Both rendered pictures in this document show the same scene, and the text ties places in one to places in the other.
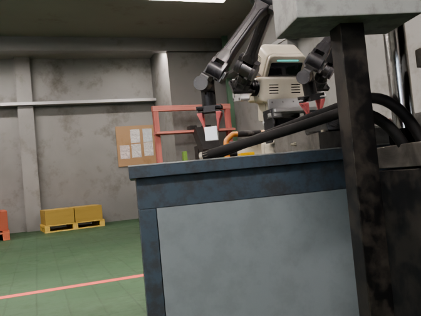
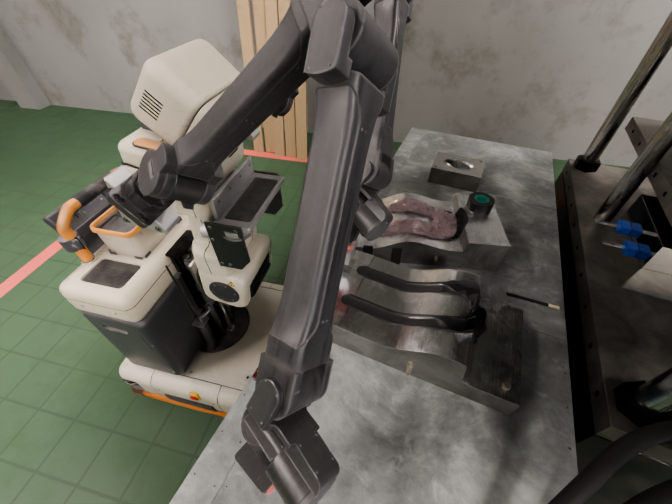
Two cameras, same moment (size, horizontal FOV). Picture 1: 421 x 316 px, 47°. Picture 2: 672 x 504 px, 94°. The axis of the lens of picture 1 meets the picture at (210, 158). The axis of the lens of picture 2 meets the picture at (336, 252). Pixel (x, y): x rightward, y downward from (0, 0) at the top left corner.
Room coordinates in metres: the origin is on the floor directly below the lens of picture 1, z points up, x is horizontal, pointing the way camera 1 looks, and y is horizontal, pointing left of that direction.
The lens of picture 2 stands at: (1.79, 0.04, 1.54)
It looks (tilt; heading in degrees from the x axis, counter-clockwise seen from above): 45 degrees down; 303
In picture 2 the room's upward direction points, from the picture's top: straight up
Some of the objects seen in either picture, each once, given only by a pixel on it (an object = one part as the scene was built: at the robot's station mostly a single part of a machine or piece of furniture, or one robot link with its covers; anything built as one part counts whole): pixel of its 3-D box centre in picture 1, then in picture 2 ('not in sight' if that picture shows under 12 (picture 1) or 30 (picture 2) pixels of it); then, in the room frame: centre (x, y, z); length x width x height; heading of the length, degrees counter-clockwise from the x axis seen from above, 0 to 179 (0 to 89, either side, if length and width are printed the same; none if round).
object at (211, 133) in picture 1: (213, 134); not in sight; (1.97, -0.02, 0.92); 0.13 x 0.05 x 0.05; 172
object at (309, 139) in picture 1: (325, 134); (417, 313); (1.87, -0.45, 0.87); 0.50 x 0.26 x 0.14; 9
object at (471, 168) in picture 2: not in sight; (456, 171); (2.01, -1.24, 0.83); 0.20 x 0.15 x 0.07; 9
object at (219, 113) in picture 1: (213, 119); not in sight; (1.93, -0.03, 0.98); 0.07 x 0.07 x 0.09; 82
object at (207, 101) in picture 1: (208, 101); (274, 439); (1.93, -0.01, 1.05); 0.10 x 0.07 x 0.07; 82
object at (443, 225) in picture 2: not in sight; (418, 216); (2.01, -0.78, 0.90); 0.26 x 0.18 x 0.08; 26
